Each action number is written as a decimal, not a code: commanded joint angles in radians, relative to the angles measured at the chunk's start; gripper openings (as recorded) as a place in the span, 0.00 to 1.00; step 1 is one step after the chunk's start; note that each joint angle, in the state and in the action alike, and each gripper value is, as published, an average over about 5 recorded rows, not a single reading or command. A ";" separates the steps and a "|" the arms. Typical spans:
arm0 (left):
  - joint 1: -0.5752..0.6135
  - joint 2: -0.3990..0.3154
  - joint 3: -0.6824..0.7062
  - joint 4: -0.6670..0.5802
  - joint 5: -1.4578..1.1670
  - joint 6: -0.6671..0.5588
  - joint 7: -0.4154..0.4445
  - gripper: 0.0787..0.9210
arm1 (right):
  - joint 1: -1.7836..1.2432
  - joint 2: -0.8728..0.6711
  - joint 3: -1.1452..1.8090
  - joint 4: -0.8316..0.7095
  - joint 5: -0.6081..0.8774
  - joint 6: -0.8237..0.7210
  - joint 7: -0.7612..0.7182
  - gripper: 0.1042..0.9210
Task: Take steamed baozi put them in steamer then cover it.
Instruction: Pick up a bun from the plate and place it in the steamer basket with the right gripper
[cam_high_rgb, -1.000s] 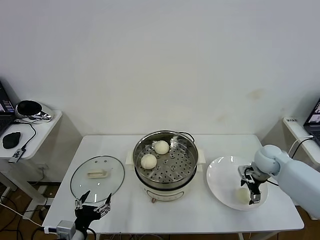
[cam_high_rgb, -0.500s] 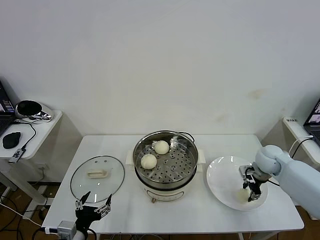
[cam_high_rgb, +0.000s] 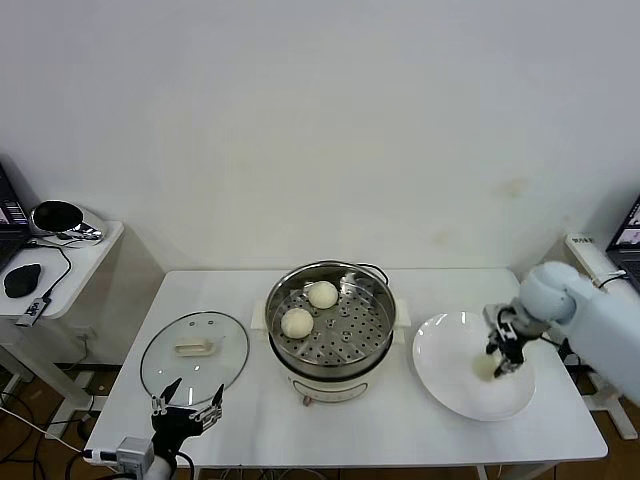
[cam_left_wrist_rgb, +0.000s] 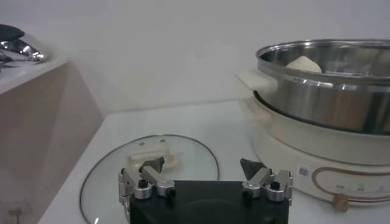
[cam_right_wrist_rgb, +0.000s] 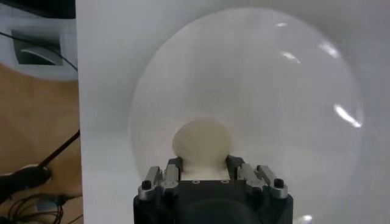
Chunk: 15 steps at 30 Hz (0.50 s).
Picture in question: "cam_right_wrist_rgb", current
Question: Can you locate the black hanging cable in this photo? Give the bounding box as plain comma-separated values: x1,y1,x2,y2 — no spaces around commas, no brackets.
38,129,81,168

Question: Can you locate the white round plate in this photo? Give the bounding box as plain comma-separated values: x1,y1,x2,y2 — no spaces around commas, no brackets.
129,6,365,224

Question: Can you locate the white side table with label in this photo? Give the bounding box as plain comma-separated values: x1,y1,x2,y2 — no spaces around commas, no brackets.
0,0,79,82

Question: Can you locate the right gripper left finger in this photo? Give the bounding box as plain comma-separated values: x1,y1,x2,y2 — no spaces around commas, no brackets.
137,156,183,201

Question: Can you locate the black power adapter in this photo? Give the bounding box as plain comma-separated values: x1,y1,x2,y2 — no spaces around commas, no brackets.
0,164,52,203

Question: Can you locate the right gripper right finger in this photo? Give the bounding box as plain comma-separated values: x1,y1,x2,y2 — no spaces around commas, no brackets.
225,154,289,200

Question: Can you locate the white steamed baozi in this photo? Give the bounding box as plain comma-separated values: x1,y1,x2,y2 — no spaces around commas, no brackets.
172,117,233,181

